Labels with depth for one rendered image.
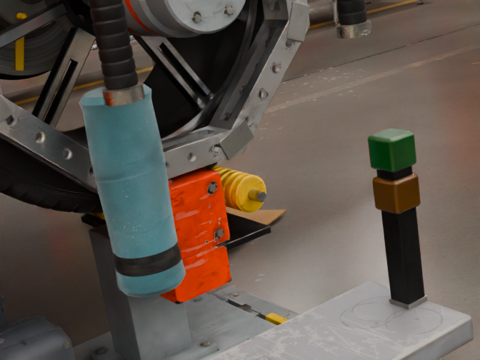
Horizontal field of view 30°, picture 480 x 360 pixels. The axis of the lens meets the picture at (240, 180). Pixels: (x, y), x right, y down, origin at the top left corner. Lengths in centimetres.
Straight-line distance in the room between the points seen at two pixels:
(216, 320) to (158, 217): 56
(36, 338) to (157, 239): 26
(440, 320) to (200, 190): 41
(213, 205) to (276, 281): 103
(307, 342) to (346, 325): 6
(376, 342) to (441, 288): 117
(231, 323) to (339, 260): 82
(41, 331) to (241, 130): 40
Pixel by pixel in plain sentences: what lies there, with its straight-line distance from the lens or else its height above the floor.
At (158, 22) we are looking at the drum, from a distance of 112.
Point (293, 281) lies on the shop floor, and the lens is 230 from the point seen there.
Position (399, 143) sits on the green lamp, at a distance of 101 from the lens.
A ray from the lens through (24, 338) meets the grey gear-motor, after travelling 129.
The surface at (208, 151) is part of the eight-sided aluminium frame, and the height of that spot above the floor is 60.
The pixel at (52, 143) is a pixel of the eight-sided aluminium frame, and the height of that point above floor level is 68.
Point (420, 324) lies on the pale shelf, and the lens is 105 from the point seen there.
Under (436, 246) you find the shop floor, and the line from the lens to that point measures 241.
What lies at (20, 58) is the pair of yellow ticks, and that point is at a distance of 168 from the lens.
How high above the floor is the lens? 93
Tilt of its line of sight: 17 degrees down
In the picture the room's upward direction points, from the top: 9 degrees counter-clockwise
